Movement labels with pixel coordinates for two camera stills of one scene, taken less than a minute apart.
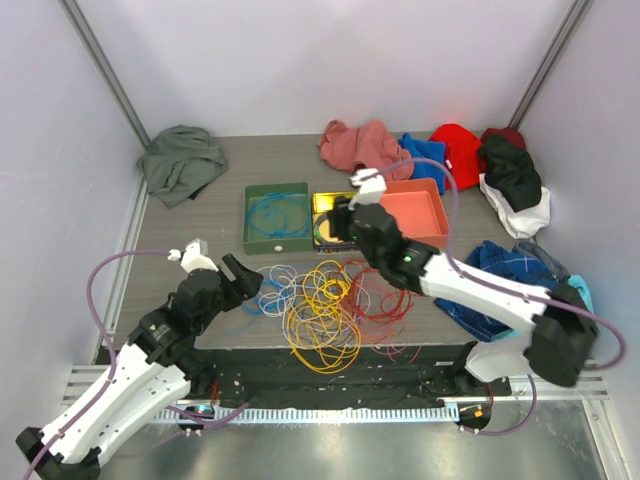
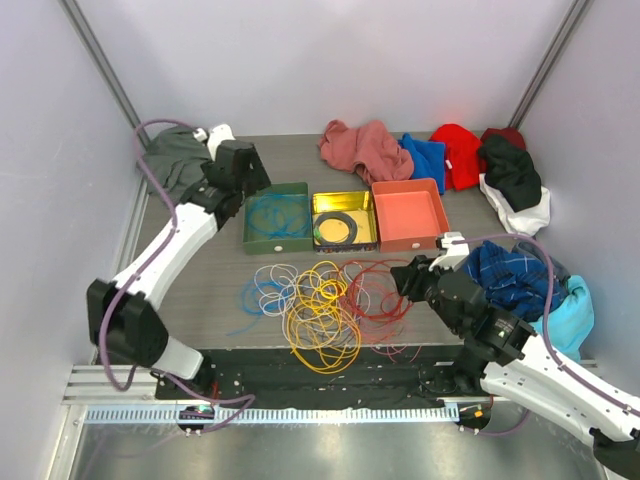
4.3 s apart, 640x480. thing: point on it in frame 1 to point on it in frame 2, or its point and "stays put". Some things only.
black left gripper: [244, 286] to [256, 177]
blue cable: [266, 301] stays put
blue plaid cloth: [504, 263] stays put
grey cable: [317, 233] stays put
